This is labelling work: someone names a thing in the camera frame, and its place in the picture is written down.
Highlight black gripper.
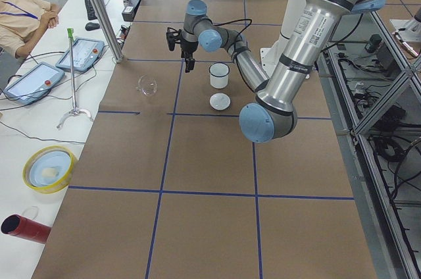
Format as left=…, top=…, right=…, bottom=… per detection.
left=166, top=27, right=198, bottom=72

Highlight clear plastic funnel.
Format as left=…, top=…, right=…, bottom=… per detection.
left=136, top=75, right=157, bottom=96

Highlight white cup lid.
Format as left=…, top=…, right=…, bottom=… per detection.
left=209, top=93, right=231, bottom=111

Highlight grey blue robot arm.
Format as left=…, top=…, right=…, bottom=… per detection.
left=166, top=0, right=386, bottom=143

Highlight white enamel cup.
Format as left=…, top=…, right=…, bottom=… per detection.
left=209, top=63, right=230, bottom=89

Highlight black power box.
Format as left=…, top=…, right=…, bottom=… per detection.
left=122, top=0, right=141, bottom=22

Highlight far teach pendant tablet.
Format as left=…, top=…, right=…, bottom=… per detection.
left=55, top=38, right=105, bottom=73

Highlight teach pendant tablet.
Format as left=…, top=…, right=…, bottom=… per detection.
left=55, top=38, right=105, bottom=73
left=4, top=62, right=64, bottom=105

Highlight black computer mouse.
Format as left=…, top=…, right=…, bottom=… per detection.
left=85, top=22, right=100, bottom=32

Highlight black keyboard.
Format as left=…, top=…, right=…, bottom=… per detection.
left=84, top=0, right=97, bottom=20

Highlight metal stand with green top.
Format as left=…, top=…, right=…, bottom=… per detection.
left=57, top=28, right=93, bottom=130

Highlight near teach pendant tablet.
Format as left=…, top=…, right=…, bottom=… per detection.
left=4, top=62, right=64, bottom=105

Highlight seated person beige shirt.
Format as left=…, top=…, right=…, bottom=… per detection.
left=1, top=0, right=61, bottom=59

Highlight yellow bowl with blue plate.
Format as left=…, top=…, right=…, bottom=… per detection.
left=22, top=145, right=78, bottom=194

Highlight red cylinder tube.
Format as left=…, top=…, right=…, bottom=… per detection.
left=1, top=215, right=51, bottom=244

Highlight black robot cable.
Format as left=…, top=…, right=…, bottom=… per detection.
left=212, top=18, right=362, bottom=94

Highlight aluminium frame post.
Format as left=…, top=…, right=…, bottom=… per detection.
left=90, top=0, right=123, bottom=63

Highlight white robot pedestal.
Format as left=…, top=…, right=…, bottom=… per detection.
left=260, top=0, right=306, bottom=76

